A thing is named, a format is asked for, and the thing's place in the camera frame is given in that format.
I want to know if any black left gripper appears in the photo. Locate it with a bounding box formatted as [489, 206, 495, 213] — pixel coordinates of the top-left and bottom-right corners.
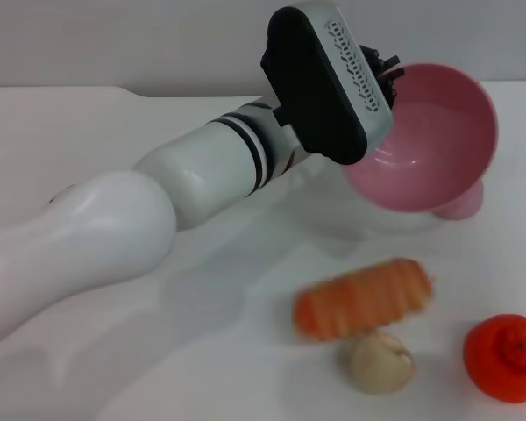
[359, 42, 406, 111]

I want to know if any pink plastic bowl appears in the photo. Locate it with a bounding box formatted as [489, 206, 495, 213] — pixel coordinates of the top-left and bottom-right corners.
[340, 61, 501, 221]

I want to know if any orange white striped bread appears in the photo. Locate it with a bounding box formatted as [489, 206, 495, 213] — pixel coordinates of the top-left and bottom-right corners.
[292, 257, 436, 342]

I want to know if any pink round bun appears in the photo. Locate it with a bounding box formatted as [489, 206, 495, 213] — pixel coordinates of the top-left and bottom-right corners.
[432, 180, 485, 221]

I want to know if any beige round bun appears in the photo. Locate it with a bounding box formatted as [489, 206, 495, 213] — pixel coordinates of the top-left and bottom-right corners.
[347, 330, 416, 395]

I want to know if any orange tangerine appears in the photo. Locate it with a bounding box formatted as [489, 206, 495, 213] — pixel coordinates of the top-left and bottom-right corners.
[462, 313, 526, 404]

